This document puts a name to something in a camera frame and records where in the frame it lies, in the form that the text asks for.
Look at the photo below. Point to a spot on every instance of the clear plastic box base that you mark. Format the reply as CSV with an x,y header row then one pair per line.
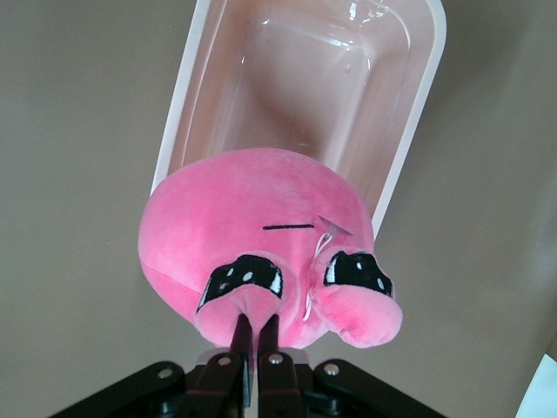
x,y
304,87

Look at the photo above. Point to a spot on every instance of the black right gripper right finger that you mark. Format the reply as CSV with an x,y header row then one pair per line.
x,y
278,383

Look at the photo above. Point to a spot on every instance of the brown table mat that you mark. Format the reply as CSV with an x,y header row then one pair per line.
x,y
65,174

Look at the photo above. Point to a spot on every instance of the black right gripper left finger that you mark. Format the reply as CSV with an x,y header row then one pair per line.
x,y
226,383

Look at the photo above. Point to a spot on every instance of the pink plush toy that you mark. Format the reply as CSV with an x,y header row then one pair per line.
x,y
226,209

